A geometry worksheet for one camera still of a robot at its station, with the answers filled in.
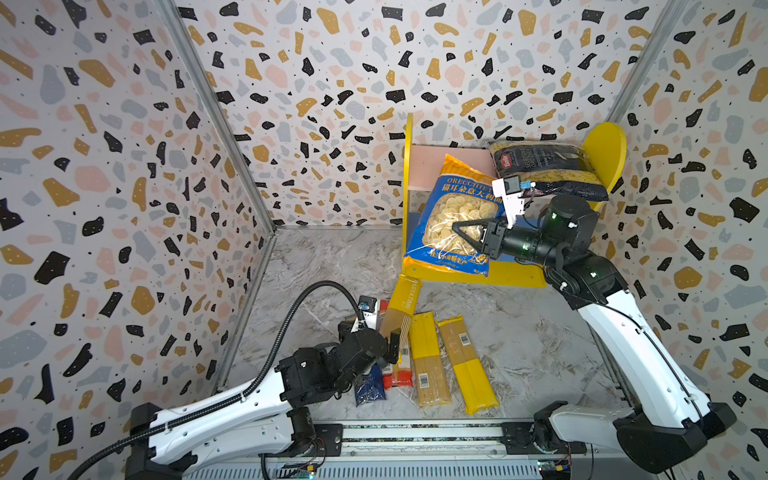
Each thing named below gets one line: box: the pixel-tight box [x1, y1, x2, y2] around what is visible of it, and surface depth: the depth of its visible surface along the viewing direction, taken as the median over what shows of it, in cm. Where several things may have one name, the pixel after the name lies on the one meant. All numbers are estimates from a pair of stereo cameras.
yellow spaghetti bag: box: [436, 314, 500, 415], surface depth 86 cm
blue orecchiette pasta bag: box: [404, 154, 505, 277], surface depth 60 cm
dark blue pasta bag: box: [354, 363, 387, 407], surface depth 81 cm
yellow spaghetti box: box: [388, 275, 422, 316], surface depth 101 cm
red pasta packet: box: [382, 345, 413, 390], surface depth 84 cm
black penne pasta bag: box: [489, 140, 609, 202], surface depth 75 cm
